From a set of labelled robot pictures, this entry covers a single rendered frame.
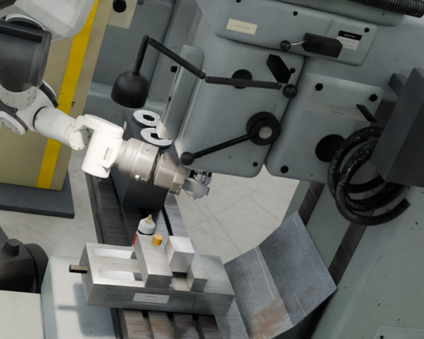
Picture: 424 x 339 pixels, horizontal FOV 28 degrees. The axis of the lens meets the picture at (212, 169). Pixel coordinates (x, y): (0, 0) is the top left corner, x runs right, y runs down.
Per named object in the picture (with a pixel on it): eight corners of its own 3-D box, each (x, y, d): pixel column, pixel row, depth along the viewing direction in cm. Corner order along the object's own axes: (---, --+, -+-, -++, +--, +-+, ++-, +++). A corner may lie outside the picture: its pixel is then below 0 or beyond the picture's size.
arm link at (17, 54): (-21, 84, 186) (-24, 62, 173) (-11, 46, 188) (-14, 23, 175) (31, 96, 188) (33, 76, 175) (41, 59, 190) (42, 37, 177)
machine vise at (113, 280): (85, 306, 192) (97, 268, 187) (78, 264, 204) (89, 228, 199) (226, 316, 205) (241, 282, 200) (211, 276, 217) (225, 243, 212)
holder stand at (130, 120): (120, 206, 231) (140, 145, 222) (106, 163, 249) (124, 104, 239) (161, 210, 236) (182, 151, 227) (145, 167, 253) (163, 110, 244)
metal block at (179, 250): (166, 271, 198) (173, 251, 195) (161, 255, 203) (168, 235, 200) (187, 272, 200) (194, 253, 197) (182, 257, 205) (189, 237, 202)
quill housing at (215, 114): (179, 173, 179) (226, 38, 164) (161, 124, 196) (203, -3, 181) (260, 185, 186) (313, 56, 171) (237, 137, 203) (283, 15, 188)
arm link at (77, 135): (111, 126, 188) (71, 108, 196) (98, 164, 189) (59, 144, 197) (130, 130, 193) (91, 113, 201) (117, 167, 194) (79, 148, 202)
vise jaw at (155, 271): (143, 286, 193) (148, 273, 191) (132, 246, 205) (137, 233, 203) (168, 288, 195) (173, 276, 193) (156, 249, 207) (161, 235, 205)
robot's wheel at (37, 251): (3, 280, 272) (15, 231, 262) (17, 278, 275) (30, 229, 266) (30, 322, 260) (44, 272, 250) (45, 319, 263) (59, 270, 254)
